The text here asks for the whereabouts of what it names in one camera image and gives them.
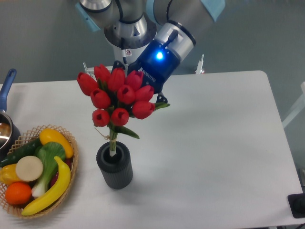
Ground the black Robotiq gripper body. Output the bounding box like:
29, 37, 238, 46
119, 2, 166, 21
127, 40, 180, 94

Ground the red tulip bouquet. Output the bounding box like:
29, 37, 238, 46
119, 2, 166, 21
77, 64, 169, 157

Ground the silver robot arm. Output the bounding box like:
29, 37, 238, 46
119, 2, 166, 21
76, 0, 225, 102

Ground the dark grey ribbed vase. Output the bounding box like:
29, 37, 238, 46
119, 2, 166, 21
96, 142, 133, 189

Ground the yellow squash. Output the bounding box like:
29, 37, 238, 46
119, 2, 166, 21
39, 128, 74, 158

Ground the red fruit in basket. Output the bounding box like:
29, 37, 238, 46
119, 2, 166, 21
49, 158, 72, 188

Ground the green bok choy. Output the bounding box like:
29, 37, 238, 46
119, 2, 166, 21
32, 142, 66, 198

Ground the yellow banana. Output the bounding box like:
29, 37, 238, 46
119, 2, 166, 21
21, 156, 71, 216

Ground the woven wicker basket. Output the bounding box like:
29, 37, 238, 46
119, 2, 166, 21
0, 125, 79, 219

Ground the green cucumber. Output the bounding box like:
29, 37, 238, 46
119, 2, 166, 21
0, 138, 42, 167

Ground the beige round mushroom slice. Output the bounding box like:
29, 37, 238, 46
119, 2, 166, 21
15, 156, 43, 182

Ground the yellow bell pepper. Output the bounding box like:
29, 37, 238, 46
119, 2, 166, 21
0, 164, 22, 185

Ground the orange fruit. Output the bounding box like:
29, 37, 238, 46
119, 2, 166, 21
5, 182, 31, 205

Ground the black device at table edge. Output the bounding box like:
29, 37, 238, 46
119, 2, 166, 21
287, 193, 305, 219

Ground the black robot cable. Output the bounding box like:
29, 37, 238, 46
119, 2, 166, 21
120, 37, 129, 65

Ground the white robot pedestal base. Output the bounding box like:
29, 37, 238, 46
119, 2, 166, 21
83, 45, 147, 77

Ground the white frame at right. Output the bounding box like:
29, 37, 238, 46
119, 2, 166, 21
282, 82, 305, 128

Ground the blue handled saucepan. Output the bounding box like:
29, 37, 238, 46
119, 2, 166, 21
0, 68, 20, 160

